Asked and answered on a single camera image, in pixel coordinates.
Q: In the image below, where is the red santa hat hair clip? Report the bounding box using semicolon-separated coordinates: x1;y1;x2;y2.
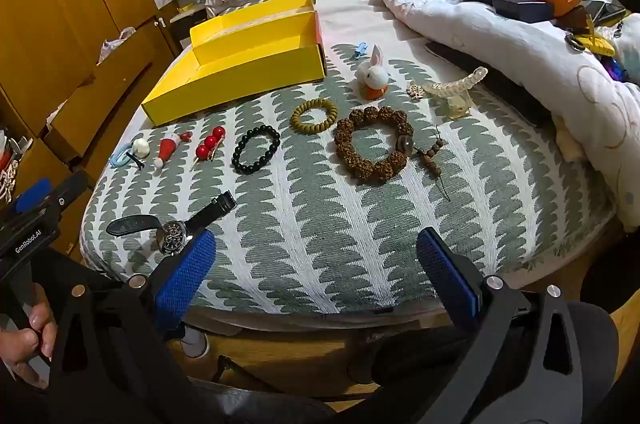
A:
152;131;193;170

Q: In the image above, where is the plastic bag in drawer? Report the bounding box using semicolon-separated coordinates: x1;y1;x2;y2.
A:
97;29;136;62

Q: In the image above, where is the cream cloth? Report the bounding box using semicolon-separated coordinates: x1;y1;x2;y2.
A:
552;114;586;162

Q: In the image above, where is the yellow keychain bundle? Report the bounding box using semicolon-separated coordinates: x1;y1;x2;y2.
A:
565;19;617;57

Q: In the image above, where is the red berries hair clip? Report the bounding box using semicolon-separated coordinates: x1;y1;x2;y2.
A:
192;126;227;164

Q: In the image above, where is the yellow cardboard box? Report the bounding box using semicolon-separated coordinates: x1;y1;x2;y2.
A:
141;0;328;127

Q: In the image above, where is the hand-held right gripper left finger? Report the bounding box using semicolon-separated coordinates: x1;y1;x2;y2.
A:
47;230;217;405

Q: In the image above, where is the black bead bracelet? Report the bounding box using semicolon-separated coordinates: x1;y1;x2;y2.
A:
231;125;282;176

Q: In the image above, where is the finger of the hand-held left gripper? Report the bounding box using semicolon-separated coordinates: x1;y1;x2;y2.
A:
45;170;93;217
12;178;53;215

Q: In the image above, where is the brown knobbly seed bracelet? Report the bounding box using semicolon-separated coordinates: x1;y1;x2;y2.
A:
334;106;416;185

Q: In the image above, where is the white rabbit plush hair clip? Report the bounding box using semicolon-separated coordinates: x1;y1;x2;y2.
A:
355;45;390;100

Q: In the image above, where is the black strap wristwatch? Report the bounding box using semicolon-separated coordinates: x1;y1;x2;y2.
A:
106;190;238;255

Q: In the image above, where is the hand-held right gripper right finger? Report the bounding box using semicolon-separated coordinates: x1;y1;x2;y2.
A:
416;228;586;405

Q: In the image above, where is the person's left hand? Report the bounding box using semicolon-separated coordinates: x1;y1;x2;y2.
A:
0;299;59;385

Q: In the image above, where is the white garlic hair clip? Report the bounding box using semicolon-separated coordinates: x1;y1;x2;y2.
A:
129;138;151;170

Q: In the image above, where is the light blue printed quilt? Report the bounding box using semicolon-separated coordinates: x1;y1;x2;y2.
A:
334;0;640;230

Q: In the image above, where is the black flat board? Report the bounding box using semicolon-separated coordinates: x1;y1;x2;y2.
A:
425;41;556;127

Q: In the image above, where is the clear hair claw clip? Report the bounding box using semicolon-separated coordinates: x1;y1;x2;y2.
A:
422;66;488;121

